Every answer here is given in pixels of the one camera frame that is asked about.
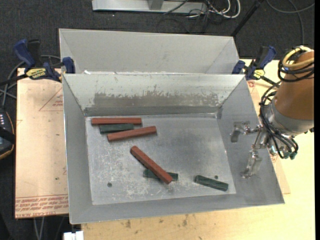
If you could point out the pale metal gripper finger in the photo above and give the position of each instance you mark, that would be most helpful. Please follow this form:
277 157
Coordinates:
253 162
239 130

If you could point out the grey metal bin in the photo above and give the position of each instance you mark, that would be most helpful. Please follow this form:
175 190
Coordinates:
150 59

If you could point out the dark green flat block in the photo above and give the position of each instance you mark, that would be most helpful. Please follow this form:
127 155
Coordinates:
212 183
116 128
149 174

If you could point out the red-brown flat block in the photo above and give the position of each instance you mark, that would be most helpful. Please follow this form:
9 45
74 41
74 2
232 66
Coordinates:
116 121
132 133
151 164

